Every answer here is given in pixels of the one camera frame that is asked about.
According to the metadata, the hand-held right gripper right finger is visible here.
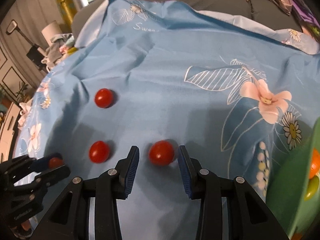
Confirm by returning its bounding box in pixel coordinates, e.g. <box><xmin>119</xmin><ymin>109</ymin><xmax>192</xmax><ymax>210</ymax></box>
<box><xmin>178</xmin><ymin>145</ymin><xmax>282</xmax><ymax>240</ymax></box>

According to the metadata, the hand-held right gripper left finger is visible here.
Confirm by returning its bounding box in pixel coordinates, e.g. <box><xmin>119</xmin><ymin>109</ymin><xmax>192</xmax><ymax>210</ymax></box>
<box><xmin>35</xmin><ymin>145</ymin><xmax>140</xmax><ymax>240</ymax></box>

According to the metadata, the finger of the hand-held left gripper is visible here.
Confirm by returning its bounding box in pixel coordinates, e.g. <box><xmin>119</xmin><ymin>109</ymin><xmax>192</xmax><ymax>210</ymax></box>
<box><xmin>0</xmin><ymin>153</ymin><xmax>63</xmax><ymax>178</ymax></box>
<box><xmin>10</xmin><ymin>164</ymin><xmax>71</xmax><ymax>200</ymax></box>

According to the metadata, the large red cherry tomato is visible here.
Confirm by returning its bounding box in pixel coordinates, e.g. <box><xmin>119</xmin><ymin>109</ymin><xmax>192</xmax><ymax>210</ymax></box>
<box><xmin>49</xmin><ymin>157</ymin><xmax>64</xmax><ymax>170</ymax></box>

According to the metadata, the green plastic bowl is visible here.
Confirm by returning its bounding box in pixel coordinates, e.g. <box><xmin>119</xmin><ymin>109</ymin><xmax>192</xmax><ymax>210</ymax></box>
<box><xmin>266</xmin><ymin>117</ymin><xmax>320</xmax><ymax>240</ymax></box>

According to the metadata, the oblong green fruit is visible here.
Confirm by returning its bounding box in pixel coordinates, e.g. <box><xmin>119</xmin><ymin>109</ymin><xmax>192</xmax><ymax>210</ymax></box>
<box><xmin>304</xmin><ymin>176</ymin><xmax>320</xmax><ymax>201</ymax></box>

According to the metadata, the large orange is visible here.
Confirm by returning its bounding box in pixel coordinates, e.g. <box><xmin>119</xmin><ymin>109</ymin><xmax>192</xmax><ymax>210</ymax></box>
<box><xmin>309</xmin><ymin>148</ymin><xmax>320</xmax><ymax>180</ymax></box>

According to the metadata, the green houseplant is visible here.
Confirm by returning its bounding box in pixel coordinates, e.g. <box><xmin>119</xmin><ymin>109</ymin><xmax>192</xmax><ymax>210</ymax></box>
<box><xmin>15</xmin><ymin>81</ymin><xmax>30</xmax><ymax>103</ymax></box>

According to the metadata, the small red cherry tomato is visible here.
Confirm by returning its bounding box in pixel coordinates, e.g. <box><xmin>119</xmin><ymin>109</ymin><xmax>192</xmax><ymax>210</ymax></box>
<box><xmin>94</xmin><ymin>88</ymin><xmax>114</xmax><ymax>109</ymax></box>

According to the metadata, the blue floral bedsheet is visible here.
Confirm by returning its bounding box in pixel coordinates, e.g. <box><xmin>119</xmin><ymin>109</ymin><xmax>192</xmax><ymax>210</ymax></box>
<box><xmin>12</xmin><ymin>0</ymin><xmax>320</xmax><ymax>240</ymax></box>

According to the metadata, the black stick vacuum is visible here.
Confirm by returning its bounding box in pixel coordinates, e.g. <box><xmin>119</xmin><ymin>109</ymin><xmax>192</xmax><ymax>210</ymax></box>
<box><xmin>5</xmin><ymin>20</ymin><xmax>48</xmax><ymax>74</ymax></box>

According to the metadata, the grey and white clothes pile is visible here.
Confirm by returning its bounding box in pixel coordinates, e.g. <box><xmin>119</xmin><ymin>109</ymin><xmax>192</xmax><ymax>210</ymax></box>
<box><xmin>41</xmin><ymin>33</ymin><xmax>78</xmax><ymax>68</ymax></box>

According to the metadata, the white lamp shade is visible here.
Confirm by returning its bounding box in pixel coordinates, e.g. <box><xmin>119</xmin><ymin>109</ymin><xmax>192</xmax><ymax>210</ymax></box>
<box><xmin>41</xmin><ymin>20</ymin><xmax>63</xmax><ymax>48</ymax></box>

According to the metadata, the yellow patterned curtain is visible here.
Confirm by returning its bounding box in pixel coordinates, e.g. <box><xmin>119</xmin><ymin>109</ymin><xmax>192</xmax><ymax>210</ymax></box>
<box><xmin>50</xmin><ymin>0</ymin><xmax>75</xmax><ymax>24</ymax></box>

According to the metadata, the purple clothing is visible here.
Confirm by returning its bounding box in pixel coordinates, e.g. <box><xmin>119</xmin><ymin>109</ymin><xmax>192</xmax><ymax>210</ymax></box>
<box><xmin>291</xmin><ymin>0</ymin><xmax>320</xmax><ymax>34</ymax></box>

